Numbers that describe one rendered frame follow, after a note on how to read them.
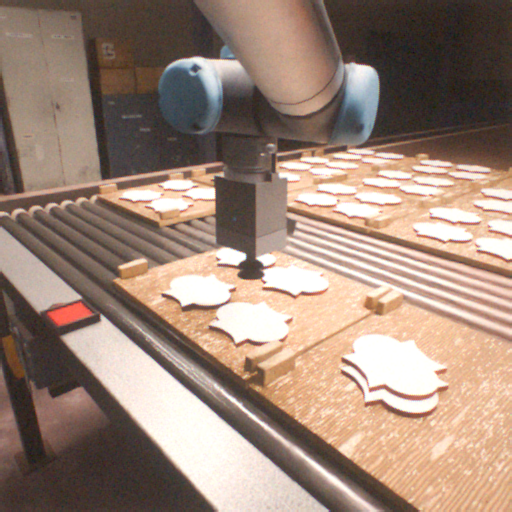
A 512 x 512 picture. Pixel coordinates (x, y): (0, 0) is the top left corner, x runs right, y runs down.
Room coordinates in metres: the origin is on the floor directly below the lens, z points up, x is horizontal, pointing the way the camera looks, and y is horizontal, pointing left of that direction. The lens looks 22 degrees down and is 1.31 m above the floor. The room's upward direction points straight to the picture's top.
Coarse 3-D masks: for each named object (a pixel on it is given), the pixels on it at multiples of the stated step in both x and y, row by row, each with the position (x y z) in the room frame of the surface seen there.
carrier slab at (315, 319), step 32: (192, 256) 0.91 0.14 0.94; (288, 256) 0.91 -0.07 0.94; (128, 288) 0.75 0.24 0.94; (160, 288) 0.75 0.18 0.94; (256, 288) 0.75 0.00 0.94; (352, 288) 0.75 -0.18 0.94; (160, 320) 0.65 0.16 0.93; (192, 320) 0.63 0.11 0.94; (320, 320) 0.63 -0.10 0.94; (352, 320) 0.63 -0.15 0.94; (224, 352) 0.54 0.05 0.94
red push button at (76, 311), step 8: (80, 304) 0.70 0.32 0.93; (48, 312) 0.67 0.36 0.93; (56, 312) 0.67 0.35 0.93; (64, 312) 0.67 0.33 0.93; (72, 312) 0.67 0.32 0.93; (80, 312) 0.67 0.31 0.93; (88, 312) 0.67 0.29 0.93; (56, 320) 0.64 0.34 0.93; (64, 320) 0.64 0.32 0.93; (72, 320) 0.64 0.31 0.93
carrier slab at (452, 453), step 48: (336, 336) 0.58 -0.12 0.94; (432, 336) 0.58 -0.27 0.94; (480, 336) 0.58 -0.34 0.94; (288, 384) 0.47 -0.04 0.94; (336, 384) 0.47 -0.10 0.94; (480, 384) 0.47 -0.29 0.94; (336, 432) 0.39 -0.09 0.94; (384, 432) 0.39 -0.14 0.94; (432, 432) 0.39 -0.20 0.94; (480, 432) 0.39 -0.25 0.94; (384, 480) 0.32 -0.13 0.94; (432, 480) 0.32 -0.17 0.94; (480, 480) 0.32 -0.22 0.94
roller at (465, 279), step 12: (300, 228) 1.17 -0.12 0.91; (312, 228) 1.15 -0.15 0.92; (336, 240) 1.07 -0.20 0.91; (348, 240) 1.06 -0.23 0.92; (372, 252) 0.99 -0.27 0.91; (384, 252) 0.98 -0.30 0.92; (408, 264) 0.92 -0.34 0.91; (420, 264) 0.91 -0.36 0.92; (432, 264) 0.90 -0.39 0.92; (444, 276) 0.86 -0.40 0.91; (456, 276) 0.84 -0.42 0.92; (468, 276) 0.84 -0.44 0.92; (480, 288) 0.80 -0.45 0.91; (492, 288) 0.79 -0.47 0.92; (504, 288) 0.78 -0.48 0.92
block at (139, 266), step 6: (126, 264) 0.80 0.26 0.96; (132, 264) 0.80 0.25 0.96; (138, 264) 0.81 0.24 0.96; (144, 264) 0.82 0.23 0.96; (120, 270) 0.78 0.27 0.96; (126, 270) 0.79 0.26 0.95; (132, 270) 0.80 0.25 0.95; (138, 270) 0.81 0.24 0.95; (144, 270) 0.81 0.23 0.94; (120, 276) 0.79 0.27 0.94; (126, 276) 0.79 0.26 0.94; (132, 276) 0.80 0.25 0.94
